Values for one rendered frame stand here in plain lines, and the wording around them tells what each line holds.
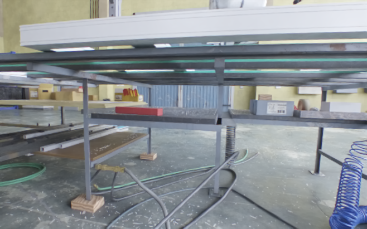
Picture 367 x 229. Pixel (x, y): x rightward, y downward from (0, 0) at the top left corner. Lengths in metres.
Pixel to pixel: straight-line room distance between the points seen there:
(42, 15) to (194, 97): 7.99
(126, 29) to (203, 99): 6.55
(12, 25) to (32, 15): 1.31
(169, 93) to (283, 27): 6.88
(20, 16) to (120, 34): 11.84
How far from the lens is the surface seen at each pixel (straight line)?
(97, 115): 1.19
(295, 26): 0.59
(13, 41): 12.56
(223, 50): 0.60
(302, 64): 0.90
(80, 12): 10.07
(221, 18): 0.57
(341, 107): 1.48
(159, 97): 7.45
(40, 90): 2.46
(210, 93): 7.06
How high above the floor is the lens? 0.69
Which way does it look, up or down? 5 degrees down
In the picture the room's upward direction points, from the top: 1 degrees clockwise
